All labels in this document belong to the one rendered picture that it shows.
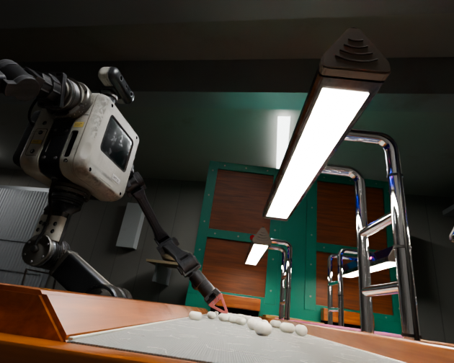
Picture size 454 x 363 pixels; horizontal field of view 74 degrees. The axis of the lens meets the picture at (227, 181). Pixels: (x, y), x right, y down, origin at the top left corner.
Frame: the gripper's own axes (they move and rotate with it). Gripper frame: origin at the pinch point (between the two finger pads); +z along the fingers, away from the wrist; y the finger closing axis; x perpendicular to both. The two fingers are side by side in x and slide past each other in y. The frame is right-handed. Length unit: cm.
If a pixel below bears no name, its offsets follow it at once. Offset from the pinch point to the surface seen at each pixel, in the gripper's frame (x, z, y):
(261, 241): -29.1, -9.5, -6.7
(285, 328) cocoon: -8, 13, -53
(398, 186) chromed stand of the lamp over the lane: -36, 7, -81
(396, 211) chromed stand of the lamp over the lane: -32, 10, -81
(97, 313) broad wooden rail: 8, -5, -103
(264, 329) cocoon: -3, 8, -78
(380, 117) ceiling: -222, -29, 103
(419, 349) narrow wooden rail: -13, 19, -94
